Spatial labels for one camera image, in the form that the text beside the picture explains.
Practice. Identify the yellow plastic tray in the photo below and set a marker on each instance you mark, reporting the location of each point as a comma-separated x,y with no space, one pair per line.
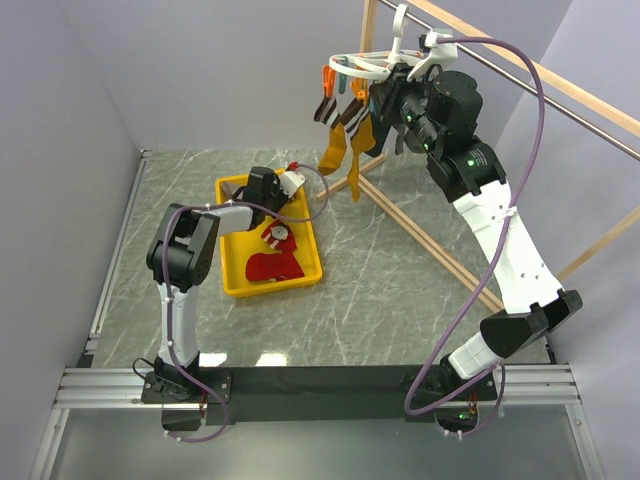
237,248

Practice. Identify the grey sock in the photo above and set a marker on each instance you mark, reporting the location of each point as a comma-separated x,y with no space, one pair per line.
227,189

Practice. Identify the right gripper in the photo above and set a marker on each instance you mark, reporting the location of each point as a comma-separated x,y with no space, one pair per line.
387,93

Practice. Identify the mustard yellow sock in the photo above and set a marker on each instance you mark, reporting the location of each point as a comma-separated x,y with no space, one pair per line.
357,124
328,114

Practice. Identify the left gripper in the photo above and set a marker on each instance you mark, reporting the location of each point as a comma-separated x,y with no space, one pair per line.
284,197

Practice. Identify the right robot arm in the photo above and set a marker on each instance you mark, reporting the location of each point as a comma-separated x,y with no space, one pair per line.
436,115

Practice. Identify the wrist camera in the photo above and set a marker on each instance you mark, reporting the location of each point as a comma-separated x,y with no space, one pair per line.
435,53
291,180

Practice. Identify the white round clip hanger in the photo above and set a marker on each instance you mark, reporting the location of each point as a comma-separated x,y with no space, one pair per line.
366,65

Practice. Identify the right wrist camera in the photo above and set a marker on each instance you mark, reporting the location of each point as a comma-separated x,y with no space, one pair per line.
435,53

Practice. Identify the navy blue hanging sock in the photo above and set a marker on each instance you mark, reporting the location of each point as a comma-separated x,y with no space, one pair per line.
381,132

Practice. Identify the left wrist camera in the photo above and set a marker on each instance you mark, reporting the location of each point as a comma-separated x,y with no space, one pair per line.
291,180

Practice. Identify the black base bar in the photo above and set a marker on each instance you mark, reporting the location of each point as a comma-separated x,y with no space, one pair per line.
226,396

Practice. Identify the wooden rack frame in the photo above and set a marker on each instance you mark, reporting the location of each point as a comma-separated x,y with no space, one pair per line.
576,93

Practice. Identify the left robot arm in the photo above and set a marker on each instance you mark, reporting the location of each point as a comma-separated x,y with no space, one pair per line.
180,257

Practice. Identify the aluminium rail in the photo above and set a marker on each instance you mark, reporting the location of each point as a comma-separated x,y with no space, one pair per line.
58,418

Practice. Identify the red white patterned sock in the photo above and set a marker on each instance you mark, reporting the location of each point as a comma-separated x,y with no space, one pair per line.
279,236

